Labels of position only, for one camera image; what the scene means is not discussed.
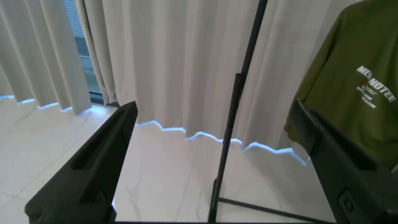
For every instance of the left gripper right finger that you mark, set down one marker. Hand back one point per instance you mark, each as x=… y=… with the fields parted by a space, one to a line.
x=367 y=193

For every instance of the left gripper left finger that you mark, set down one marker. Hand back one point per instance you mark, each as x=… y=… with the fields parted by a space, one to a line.
x=62 y=202

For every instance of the green printed shirt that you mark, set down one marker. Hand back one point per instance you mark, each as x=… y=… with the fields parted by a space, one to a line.
x=357 y=46

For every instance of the black clothes rack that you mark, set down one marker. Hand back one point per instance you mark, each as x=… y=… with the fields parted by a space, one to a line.
x=231 y=118

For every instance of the white curtain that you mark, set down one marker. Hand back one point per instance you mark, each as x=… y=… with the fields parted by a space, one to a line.
x=40 y=53
x=186 y=62

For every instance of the window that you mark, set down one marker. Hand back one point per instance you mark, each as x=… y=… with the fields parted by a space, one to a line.
x=82 y=46

